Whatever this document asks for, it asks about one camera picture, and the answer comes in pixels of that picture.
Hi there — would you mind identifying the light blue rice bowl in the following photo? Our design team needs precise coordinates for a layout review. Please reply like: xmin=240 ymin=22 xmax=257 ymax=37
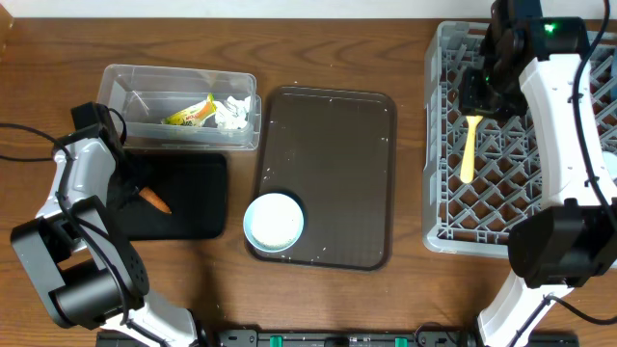
xmin=243 ymin=193 xmax=305 ymax=253

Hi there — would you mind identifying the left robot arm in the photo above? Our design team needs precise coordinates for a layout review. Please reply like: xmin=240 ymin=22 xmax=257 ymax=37
xmin=11 ymin=102 xmax=209 ymax=346

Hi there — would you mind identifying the clear plastic bin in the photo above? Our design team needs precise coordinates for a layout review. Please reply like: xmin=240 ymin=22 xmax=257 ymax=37
xmin=97 ymin=65 xmax=261 ymax=150

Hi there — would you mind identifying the large blue bowl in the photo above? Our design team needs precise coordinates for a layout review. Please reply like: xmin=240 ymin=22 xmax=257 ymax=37
xmin=610 ymin=60 xmax=617 ymax=101

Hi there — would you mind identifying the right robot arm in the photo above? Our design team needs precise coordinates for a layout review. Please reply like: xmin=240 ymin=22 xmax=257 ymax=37
xmin=458 ymin=0 xmax=616 ymax=346

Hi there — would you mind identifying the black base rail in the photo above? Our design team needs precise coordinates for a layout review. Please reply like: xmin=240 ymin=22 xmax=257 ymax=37
xmin=95 ymin=330 xmax=580 ymax=347

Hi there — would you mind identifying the white tissue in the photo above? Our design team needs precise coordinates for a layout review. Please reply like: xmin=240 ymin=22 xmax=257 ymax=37
xmin=214 ymin=96 xmax=252 ymax=130

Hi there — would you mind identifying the brown serving tray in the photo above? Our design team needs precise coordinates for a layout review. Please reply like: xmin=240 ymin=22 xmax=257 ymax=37
xmin=248 ymin=86 xmax=397 ymax=272

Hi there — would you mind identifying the yellow plastic spoon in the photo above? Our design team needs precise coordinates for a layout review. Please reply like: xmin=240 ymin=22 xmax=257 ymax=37
xmin=460 ymin=116 xmax=483 ymax=184

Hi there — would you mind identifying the yellow green snack wrapper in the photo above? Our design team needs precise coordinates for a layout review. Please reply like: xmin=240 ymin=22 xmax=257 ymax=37
xmin=161 ymin=93 xmax=217 ymax=127

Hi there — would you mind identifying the light blue cup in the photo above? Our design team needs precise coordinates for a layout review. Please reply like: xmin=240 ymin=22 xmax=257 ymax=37
xmin=603 ymin=151 xmax=617 ymax=181

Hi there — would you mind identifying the black tray bin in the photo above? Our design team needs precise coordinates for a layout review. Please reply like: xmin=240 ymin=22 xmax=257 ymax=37
xmin=107 ymin=153 xmax=228 ymax=241

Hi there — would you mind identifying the grey dishwasher rack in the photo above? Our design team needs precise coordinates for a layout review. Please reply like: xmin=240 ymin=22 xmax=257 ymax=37
xmin=422 ymin=21 xmax=616 ymax=258

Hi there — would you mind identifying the orange carrot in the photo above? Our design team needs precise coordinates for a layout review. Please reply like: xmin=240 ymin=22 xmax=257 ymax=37
xmin=139 ymin=187 xmax=172 ymax=214

